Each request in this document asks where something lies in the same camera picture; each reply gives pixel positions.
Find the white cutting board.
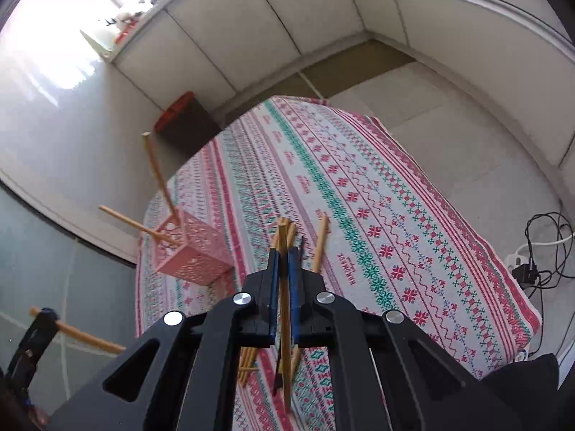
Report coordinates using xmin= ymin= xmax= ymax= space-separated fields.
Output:
xmin=80 ymin=28 xmax=113 ymax=60

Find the patterned red green tablecloth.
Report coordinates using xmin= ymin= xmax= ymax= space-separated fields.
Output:
xmin=135 ymin=95 xmax=544 ymax=431

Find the pink perforated chopstick holder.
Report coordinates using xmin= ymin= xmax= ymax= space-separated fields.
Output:
xmin=150 ymin=208 xmax=235 ymax=286

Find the white power strip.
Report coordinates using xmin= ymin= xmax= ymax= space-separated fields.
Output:
xmin=503 ymin=233 xmax=575 ymax=279

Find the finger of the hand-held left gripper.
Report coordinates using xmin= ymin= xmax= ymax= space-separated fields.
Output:
xmin=18 ymin=306 xmax=61 ymax=362

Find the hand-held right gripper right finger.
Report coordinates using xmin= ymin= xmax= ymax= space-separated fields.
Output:
xmin=289 ymin=238 xmax=522 ymax=431

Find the brown trash bin red bag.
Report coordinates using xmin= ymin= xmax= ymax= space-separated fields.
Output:
xmin=155 ymin=92 xmax=222 ymax=162

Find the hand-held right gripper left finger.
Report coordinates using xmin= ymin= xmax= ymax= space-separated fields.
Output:
xmin=47 ymin=247 xmax=282 ymax=431

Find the black charger plug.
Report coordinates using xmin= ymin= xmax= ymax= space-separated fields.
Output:
xmin=512 ymin=263 xmax=542 ymax=286

